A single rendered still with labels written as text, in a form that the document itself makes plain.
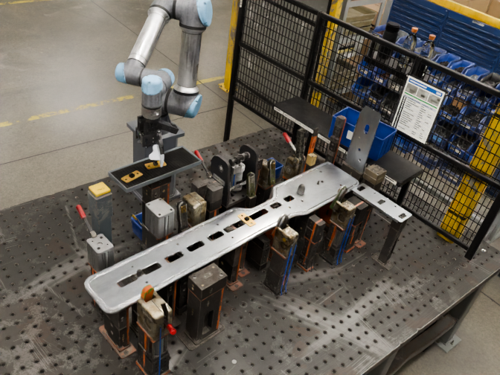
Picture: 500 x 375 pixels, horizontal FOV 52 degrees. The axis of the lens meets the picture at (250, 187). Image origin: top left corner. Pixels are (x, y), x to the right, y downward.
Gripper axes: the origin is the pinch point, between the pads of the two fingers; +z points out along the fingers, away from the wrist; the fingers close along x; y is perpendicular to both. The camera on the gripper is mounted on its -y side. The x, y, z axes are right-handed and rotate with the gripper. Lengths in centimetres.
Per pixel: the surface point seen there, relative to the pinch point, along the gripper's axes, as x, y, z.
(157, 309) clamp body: 62, 26, 14
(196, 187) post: 12.4, -13.4, 10.9
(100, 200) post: 9.8, 26.8, 7.0
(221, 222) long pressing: 26.7, -18.2, 20.1
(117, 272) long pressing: 36, 30, 20
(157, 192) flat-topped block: 5.0, 1.1, 14.3
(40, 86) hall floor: -306, -19, 119
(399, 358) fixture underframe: 83, -101, 97
